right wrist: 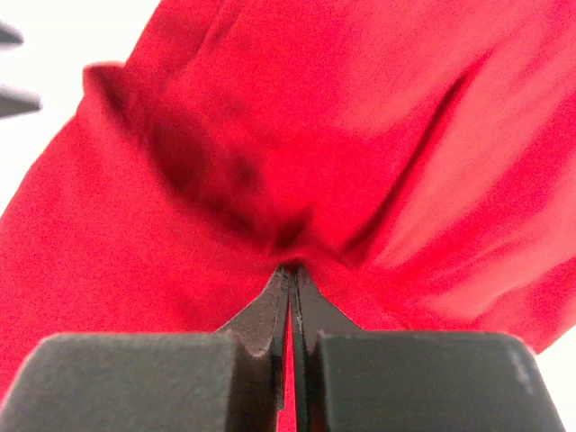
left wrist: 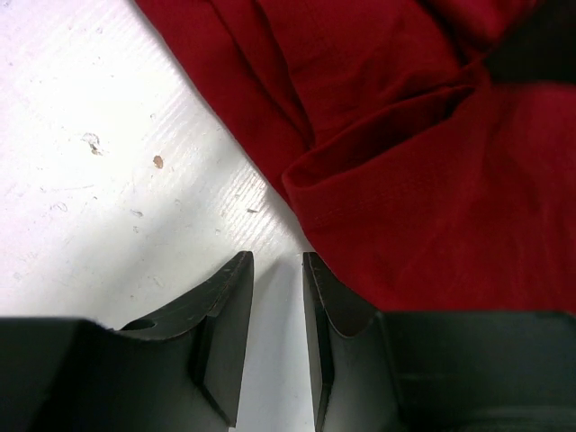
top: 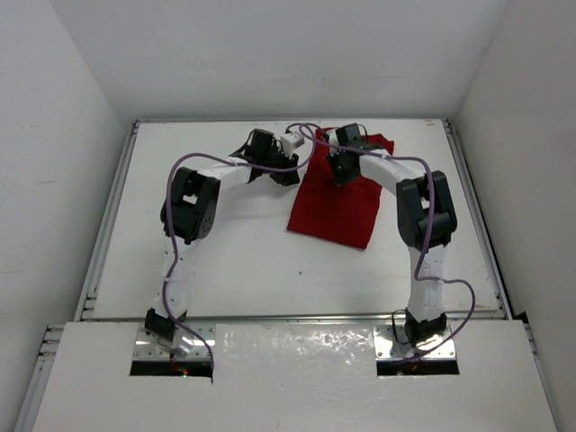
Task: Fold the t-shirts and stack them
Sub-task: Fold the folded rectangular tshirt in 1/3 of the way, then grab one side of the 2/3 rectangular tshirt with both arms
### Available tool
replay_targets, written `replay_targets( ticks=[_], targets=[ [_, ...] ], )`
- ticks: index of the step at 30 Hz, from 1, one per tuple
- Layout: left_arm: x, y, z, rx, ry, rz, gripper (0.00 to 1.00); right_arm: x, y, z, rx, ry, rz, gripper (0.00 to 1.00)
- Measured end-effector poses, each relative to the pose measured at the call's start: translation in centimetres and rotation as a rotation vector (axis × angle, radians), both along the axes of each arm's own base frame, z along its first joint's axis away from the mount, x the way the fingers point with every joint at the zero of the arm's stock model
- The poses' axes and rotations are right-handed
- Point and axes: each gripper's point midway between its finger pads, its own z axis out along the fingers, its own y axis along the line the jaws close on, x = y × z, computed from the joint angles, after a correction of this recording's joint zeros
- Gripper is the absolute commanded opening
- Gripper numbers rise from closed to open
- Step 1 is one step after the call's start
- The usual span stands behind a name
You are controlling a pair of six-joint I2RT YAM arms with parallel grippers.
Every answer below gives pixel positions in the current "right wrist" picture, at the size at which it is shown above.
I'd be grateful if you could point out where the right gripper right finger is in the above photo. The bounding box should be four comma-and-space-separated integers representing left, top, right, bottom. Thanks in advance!
290, 268, 563, 432

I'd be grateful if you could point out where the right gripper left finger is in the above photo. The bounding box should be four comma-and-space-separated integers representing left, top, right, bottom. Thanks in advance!
1, 268, 289, 431

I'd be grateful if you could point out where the red t shirt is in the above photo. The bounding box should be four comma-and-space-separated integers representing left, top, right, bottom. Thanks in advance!
0, 0, 576, 432

